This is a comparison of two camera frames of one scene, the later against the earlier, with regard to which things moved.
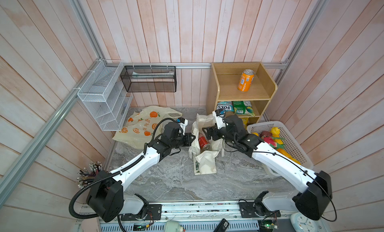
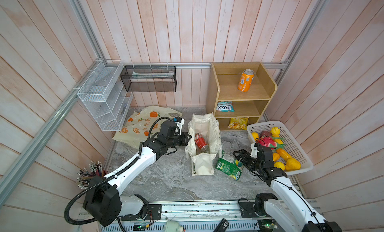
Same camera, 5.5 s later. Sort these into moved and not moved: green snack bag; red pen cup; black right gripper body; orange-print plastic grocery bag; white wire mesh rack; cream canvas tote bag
Moved: green snack bag; black right gripper body
Not moved: red pen cup; orange-print plastic grocery bag; cream canvas tote bag; white wire mesh rack
